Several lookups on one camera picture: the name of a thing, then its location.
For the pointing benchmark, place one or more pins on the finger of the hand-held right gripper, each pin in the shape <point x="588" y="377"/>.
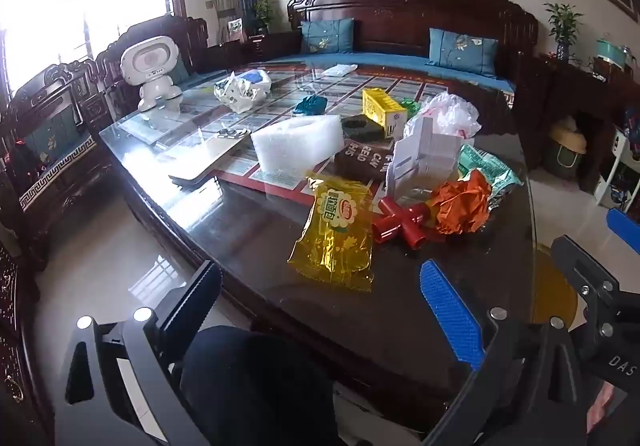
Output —
<point x="575" y="266"/>
<point x="622" y="226"/>

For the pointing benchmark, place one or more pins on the carved dark wooden sofa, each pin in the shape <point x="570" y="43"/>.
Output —
<point x="400" y="16"/>

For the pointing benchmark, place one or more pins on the printed poster under glass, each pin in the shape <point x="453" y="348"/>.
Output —
<point x="325" y="81"/>

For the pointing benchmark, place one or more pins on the white robot toy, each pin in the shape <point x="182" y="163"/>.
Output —
<point x="150" y="59"/>

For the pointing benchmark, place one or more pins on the person's right hand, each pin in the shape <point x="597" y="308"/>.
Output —
<point x="602" y="406"/>

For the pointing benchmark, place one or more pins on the blue floral pillow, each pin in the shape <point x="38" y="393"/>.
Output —
<point x="327" y="36"/>
<point x="462" y="51"/>

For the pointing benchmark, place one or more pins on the yellow paper carton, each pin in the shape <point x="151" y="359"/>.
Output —
<point x="382" y="109"/>

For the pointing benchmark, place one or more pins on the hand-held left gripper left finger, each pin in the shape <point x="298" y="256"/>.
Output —
<point x="197" y="293"/>

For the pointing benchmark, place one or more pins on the yellow snack packet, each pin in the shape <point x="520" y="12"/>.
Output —
<point x="332" y="236"/>

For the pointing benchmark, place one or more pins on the white foam block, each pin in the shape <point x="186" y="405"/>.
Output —
<point x="295" y="141"/>

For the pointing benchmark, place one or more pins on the white plastic stand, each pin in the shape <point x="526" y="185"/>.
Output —
<point x="611" y="166"/>

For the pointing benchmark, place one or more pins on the brown lettered cloth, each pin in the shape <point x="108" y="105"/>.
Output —
<point x="360" y="161"/>

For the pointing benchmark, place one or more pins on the dark wooden console table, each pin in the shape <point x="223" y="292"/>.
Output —
<point x="560" y="91"/>

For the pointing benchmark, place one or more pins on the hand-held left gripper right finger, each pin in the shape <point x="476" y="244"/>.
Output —
<point x="450" y="311"/>

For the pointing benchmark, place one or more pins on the black foam square with hole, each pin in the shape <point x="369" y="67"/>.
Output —
<point x="357" y="131"/>

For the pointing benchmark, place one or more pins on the dark wooden side table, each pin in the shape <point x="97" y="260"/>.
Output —
<point x="270" y="44"/>

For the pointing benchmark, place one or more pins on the tall black appliance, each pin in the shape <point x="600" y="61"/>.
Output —
<point x="247" y="1"/>

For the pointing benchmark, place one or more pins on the person's dark clothing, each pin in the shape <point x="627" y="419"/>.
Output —
<point x="250" y="386"/>

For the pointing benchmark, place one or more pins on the dark green chair cushion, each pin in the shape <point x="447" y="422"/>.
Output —
<point x="179" y="71"/>
<point x="50" y="136"/>

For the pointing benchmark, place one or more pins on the green snack packet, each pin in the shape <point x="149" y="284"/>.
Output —
<point x="492" y="171"/>

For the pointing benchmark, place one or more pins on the potted plant in blue vase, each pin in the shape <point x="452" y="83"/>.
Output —
<point x="562" y="21"/>

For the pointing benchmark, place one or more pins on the orange crumpled foil paper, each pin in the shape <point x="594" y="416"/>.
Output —
<point x="460" y="206"/>

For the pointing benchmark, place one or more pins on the teal crumpled paper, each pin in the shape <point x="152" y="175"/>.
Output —
<point x="310" y="105"/>

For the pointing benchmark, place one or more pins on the white paper carton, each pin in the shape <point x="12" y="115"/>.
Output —
<point x="425" y="156"/>

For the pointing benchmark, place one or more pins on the blue sofa seat cushion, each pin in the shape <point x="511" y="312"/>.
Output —
<point x="390" y="60"/>

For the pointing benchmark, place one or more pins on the green and beige bin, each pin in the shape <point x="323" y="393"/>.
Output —
<point x="565" y="151"/>

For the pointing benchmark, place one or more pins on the white folded cloth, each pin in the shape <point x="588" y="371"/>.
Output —
<point x="340" y="70"/>

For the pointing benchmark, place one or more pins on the green crumpled paper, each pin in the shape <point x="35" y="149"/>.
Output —
<point x="410" y="105"/>

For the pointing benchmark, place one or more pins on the blue and white bag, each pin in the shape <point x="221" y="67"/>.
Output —
<point x="257" y="79"/>

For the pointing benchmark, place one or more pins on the white crumpled printed packaging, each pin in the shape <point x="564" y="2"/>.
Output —
<point x="235" y="94"/>

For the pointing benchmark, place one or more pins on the carved dark wooden armchair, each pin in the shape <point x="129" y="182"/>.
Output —
<point x="192" y="36"/>
<point x="55" y="86"/>

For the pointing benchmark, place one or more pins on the red cross pipe fitting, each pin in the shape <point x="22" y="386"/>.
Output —
<point x="400" y="221"/>

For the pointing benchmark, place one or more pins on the small green potted plant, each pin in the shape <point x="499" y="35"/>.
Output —
<point x="263" y="14"/>

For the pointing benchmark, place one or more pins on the clear plastic bag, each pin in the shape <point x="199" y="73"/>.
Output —
<point x="450" y="114"/>

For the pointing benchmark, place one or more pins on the small picture card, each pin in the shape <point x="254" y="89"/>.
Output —
<point x="235" y="28"/>

